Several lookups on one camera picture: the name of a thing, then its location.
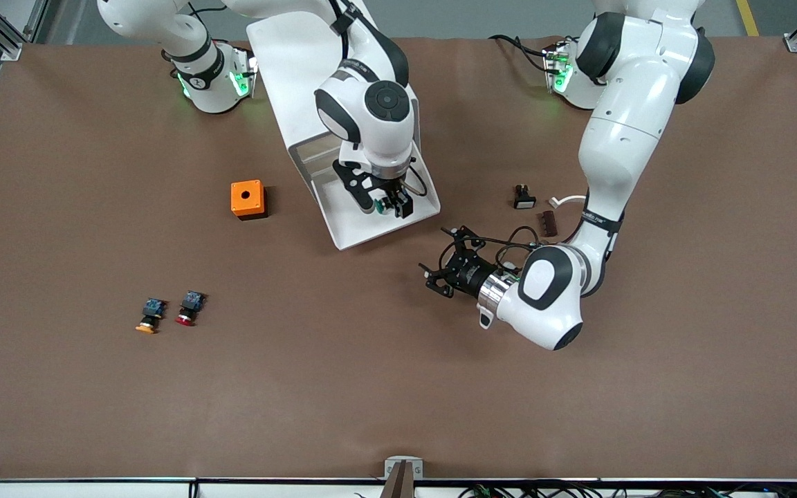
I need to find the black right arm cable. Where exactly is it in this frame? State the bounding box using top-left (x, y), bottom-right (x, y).
top-left (404, 165), bottom-right (430, 199)

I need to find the black base cable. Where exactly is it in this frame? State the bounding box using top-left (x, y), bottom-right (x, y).
top-left (488, 33), bottom-right (551, 73)

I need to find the black cable bundle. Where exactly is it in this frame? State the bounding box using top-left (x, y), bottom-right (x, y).
top-left (459, 483), bottom-right (797, 498)

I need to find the black right camera bracket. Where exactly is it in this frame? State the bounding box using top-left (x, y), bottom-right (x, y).
top-left (333, 159), bottom-right (377, 212)

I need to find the yellow push button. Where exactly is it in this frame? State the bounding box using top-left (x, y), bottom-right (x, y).
top-left (135, 298), bottom-right (167, 335)

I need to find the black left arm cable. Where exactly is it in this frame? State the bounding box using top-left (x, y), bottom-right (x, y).
top-left (440, 225), bottom-right (543, 270)

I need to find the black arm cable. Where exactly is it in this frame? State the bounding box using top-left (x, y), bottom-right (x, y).
top-left (404, 165), bottom-right (430, 199)
top-left (440, 225), bottom-right (543, 270)

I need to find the white table edge rail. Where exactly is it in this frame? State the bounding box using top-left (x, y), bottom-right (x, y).
top-left (0, 477), bottom-right (797, 498)

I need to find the red push button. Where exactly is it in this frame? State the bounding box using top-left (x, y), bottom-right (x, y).
top-left (175, 290), bottom-right (208, 326)

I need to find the white cabinet drawer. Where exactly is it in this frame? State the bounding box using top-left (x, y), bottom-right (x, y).
top-left (302, 149), bottom-right (340, 178)
top-left (295, 135), bottom-right (340, 164)
top-left (310, 149), bottom-right (441, 251)

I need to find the orange button enclosure box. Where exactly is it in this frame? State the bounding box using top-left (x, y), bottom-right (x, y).
top-left (230, 180), bottom-right (268, 221)

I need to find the white drawer cabinet housing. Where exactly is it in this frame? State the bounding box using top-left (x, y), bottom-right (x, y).
top-left (246, 7), bottom-right (421, 208)

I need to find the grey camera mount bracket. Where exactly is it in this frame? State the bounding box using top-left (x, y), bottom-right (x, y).
top-left (381, 456), bottom-right (424, 498)

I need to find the brown table cover sheet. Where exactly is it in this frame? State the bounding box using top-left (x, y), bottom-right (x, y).
top-left (0, 36), bottom-right (797, 481)

